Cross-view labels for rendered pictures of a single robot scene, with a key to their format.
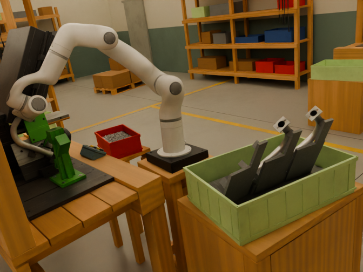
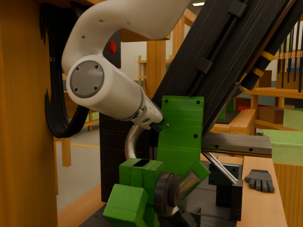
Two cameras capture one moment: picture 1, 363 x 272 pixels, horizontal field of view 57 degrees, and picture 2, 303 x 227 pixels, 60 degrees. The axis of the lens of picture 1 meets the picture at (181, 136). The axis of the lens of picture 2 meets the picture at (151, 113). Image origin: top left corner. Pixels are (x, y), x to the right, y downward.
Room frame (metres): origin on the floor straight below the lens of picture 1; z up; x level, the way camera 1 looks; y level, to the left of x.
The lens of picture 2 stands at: (1.35, 0.19, 1.32)
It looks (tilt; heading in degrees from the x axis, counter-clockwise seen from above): 8 degrees down; 62
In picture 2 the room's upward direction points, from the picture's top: straight up
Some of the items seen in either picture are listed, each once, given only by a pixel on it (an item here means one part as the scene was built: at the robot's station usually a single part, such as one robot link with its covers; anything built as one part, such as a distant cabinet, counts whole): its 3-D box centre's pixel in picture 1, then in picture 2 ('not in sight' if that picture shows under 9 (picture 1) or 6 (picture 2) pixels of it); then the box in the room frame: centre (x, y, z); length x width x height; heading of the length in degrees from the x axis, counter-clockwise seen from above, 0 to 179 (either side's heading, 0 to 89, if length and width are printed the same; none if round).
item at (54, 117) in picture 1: (32, 124); (205, 141); (1.90, 0.85, 1.11); 0.39 x 0.16 x 0.03; 131
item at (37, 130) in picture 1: (33, 120); (182, 132); (1.76, 0.78, 1.17); 0.13 x 0.12 x 0.20; 41
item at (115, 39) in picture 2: not in sight; (89, 41); (1.56, 0.96, 1.42); 0.17 x 0.12 x 0.15; 41
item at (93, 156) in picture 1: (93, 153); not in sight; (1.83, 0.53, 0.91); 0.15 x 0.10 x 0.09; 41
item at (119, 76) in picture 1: (120, 73); not in sight; (8.42, 1.29, 0.37); 1.20 x 0.80 x 0.74; 135
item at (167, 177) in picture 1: (175, 162); not in sight; (1.71, 0.05, 0.83); 0.32 x 0.32 x 0.04; 34
